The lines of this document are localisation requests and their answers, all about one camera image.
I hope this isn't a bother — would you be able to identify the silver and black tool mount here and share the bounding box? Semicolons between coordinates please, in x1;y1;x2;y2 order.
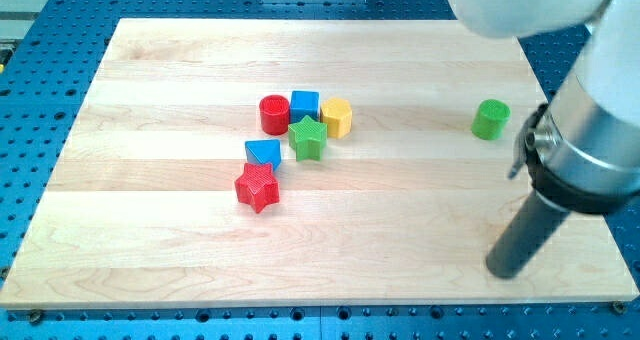
508;74;639;214

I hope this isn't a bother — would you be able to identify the blue cube block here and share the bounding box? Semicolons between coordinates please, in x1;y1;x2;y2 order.
290;90;319;123

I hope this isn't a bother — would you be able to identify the yellow hexagon block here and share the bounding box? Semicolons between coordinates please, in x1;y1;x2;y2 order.
320;97;353;139

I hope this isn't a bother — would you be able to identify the red star block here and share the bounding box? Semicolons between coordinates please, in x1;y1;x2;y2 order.
234;163;280;213

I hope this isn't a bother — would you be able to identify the blue heart block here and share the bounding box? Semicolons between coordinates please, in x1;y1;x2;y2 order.
244;139;281;170

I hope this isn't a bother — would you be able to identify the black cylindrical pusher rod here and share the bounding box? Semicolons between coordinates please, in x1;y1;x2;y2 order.
485;190;570;279

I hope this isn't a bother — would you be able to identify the green star block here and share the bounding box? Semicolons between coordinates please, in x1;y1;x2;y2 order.
288;116;327;161

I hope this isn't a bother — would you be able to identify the green cylinder block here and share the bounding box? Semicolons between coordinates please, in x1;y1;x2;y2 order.
471;99;511;141

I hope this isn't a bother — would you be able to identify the red cylinder block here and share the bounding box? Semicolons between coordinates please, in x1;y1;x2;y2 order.
259;95;290;135

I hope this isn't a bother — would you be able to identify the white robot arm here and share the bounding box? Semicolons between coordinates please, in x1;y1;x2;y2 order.
448;0;639;279

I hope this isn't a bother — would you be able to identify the wooden board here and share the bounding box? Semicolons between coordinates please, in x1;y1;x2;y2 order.
1;18;638;309

